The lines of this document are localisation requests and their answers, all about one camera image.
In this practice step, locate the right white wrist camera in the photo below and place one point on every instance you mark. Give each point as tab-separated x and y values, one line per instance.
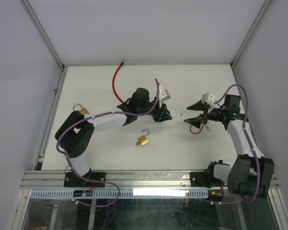
208	98

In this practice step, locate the white slotted cable duct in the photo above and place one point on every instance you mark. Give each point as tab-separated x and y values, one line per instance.
136	193

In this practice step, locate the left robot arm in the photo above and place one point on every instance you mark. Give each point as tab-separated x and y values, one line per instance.
75	133

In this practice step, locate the closed brass padlock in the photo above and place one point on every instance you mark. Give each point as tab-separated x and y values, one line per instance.
80	108

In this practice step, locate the small brass padlock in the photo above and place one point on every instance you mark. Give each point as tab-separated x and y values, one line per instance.
177	116

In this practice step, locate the red thin-cable padlock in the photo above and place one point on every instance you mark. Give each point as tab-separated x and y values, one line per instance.
196	130

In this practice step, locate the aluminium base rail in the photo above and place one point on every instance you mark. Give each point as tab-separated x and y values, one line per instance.
125	179

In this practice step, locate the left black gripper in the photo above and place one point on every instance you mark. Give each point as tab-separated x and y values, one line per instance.
165	115

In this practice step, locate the thick red cable lock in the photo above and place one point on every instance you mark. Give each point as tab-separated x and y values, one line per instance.
114	80

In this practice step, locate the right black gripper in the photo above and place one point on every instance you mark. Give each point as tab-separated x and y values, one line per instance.
199	106

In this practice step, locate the silver keys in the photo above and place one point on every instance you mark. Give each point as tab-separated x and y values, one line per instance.
207	127

